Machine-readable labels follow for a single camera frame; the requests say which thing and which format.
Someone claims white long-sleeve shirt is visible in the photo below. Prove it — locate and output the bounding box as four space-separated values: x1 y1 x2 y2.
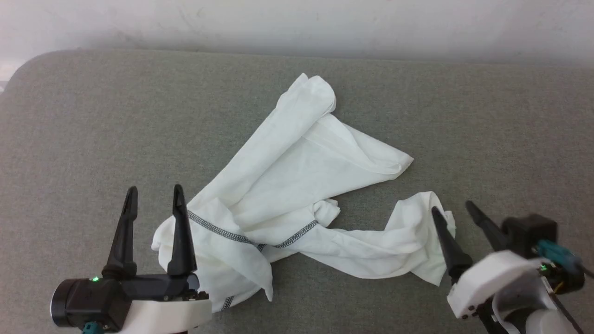
151 73 458 312

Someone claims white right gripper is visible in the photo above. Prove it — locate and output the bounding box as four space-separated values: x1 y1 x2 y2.
431 201 543 321

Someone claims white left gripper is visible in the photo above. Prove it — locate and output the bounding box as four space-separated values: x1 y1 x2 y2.
101 184 213 334

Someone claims right teal-plug camera cable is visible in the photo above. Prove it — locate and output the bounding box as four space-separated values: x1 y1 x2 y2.
533 239 594 280

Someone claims grey fabric sofa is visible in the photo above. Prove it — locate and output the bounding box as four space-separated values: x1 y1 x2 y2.
0 49 594 334

